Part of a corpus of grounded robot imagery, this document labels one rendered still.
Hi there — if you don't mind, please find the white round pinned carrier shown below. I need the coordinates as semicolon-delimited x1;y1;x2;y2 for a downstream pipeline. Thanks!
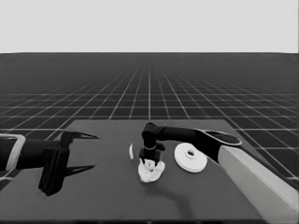
137;159;166;184

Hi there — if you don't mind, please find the large thick white disc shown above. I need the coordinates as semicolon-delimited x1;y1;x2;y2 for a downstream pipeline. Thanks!
174;142;208;174

